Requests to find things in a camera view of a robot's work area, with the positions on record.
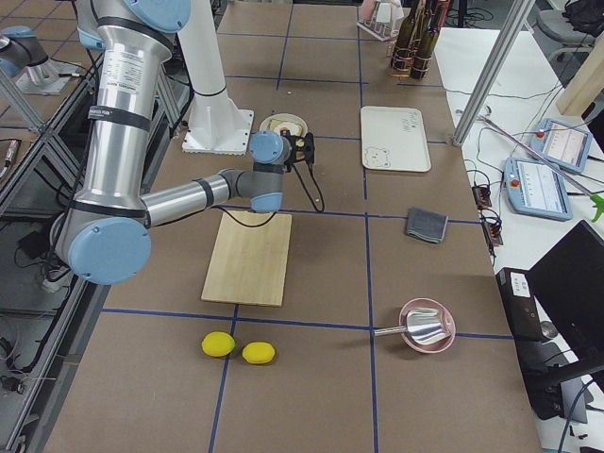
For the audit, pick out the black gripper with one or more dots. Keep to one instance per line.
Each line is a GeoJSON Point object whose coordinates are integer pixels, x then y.
{"type": "Point", "coordinates": [260, 213]}

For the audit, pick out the fried egg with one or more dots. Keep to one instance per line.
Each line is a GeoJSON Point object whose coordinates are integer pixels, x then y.
{"type": "Point", "coordinates": [287, 127]}

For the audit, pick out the bread slice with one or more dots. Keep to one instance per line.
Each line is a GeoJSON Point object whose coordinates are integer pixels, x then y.
{"type": "Point", "coordinates": [273, 123]}

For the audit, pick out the round white plate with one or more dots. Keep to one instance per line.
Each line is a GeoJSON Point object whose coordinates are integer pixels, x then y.
{"type": "Point", "coordinates": [283, 116]}

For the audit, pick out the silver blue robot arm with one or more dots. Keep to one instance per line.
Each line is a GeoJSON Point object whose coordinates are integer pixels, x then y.
{"type": "Point", "coordinates": [24, 59]}
{"type": "Point", "coordinates": [104, 236]}

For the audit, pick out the white bear serving tray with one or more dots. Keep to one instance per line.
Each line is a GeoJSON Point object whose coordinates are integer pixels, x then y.
{"type": "Point", "coordinates": [394, 139]}

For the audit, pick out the wooden cutting board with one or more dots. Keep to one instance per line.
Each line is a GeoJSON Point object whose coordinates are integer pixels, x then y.
{"type": "Point", "coordinates": [249, 259]}

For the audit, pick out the folded grey cloth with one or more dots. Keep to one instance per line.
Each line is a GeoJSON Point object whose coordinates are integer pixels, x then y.
{"type": "Point", "coordinates": [426, 225]}

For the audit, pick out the pink dish rack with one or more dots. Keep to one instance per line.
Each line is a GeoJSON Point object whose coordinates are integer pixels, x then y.
{"type": "Point", "coordinates": [380, 18]}

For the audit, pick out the dark green wine bottle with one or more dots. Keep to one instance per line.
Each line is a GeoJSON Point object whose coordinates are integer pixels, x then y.
{"type": "Point", "coordinates": [428, 40]}

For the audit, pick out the yellow lemon right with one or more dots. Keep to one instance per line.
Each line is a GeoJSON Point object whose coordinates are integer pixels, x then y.
{"type": "Point", "coordinates": [259, 353]}

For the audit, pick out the yellow lemon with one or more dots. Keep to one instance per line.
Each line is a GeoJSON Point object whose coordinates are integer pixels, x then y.
{"type": "Point", "coordinates": [218, 344]}
{"type": "Point", "coordinates": [259, 353]}

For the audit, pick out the yellow lemon left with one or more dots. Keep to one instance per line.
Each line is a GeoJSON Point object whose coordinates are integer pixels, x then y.
{"type": "Point", "coordinates": [218, 344]}

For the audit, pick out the metal scoop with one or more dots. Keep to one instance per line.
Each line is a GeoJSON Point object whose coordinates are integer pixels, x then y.
{"type": "Point", "coordinates": [423, 326]}

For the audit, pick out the pink bowl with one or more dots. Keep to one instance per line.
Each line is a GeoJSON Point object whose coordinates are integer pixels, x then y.
{"type": "Point", "coordinates": [432, 304]}

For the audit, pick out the blue teach pendant near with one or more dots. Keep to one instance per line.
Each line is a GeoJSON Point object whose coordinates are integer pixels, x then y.
{"type": "Point", "coordinates": [534, 189]}

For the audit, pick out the blue teach pendant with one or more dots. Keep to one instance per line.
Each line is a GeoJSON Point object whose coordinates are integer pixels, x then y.
{"type": "Point", "coordinates": [534, 189]}
{"type": "Point", "coordinates": [565, 145]}

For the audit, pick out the blue teach pendant far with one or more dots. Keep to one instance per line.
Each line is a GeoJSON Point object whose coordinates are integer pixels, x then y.
{"type": "Point", "coordinates": [565, 145]}

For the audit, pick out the black computer monitor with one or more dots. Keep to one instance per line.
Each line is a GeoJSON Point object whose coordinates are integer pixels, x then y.
{"type": "Point", "coordinates": [568, 283]}

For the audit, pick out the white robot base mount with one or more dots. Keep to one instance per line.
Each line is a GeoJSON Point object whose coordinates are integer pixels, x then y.
{"type": "Point", "coordinates": [215, 124]}

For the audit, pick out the copper wire bottle rack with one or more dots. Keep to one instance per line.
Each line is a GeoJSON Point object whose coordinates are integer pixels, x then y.
{"type": "Point", "coordinates": [410, 62]}

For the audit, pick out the aluminium frame post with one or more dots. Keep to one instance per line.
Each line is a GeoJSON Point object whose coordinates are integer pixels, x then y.
{"type": "Point", "coordinates": [503, 45]}

